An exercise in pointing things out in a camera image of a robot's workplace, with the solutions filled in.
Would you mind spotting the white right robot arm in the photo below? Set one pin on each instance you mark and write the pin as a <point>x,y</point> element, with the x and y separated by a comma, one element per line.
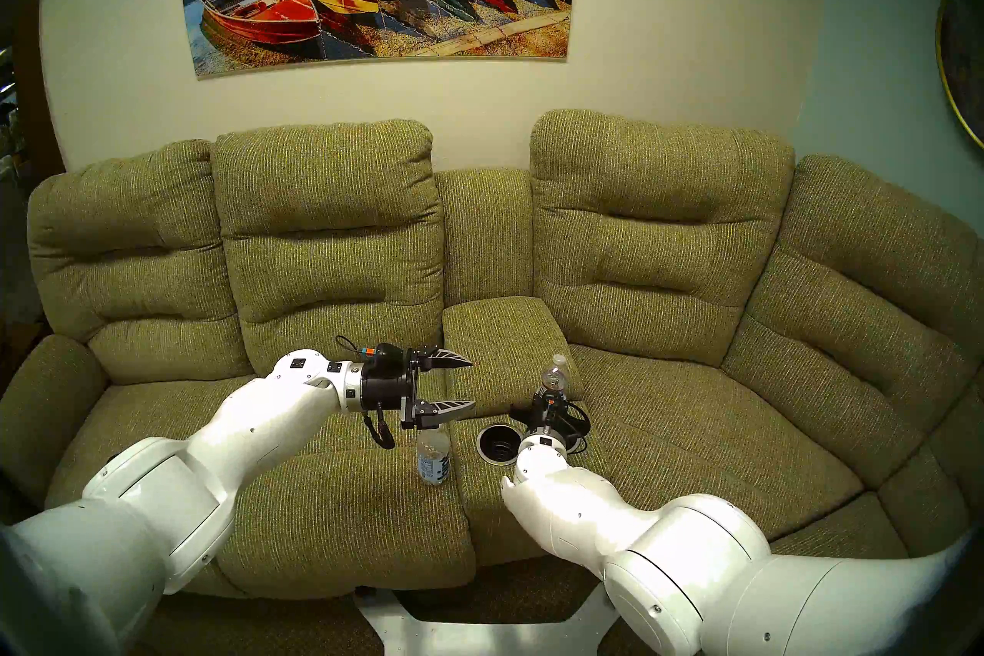
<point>692,570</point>

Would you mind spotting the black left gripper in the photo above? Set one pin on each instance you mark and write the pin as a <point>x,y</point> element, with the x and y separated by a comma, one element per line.
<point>388,381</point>

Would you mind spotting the round gold-rimmed wall decor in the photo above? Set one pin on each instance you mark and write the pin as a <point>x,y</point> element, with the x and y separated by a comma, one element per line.
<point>965,70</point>

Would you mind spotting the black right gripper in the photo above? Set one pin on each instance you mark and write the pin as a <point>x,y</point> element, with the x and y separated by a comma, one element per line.
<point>547,420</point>

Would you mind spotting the dark wooden cabinet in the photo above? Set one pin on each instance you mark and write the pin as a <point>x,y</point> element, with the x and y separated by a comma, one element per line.
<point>34,124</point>

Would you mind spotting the red-label clear water bottle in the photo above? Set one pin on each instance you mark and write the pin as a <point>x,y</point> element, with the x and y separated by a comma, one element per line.
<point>555,374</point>

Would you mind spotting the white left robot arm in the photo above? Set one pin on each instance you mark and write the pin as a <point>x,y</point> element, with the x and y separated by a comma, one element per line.
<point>154,501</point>

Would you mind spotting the blue-label clear water bottle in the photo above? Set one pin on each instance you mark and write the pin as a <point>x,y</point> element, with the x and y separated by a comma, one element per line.
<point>434,462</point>

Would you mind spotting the chrome-rimmed black cup holder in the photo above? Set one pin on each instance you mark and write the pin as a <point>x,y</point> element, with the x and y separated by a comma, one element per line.
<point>496,444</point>

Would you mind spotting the olive green sectional sofa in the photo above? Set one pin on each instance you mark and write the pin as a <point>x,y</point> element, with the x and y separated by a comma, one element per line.
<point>692,262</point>

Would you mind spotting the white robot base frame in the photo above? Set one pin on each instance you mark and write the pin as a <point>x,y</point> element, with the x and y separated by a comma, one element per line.
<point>461,635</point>

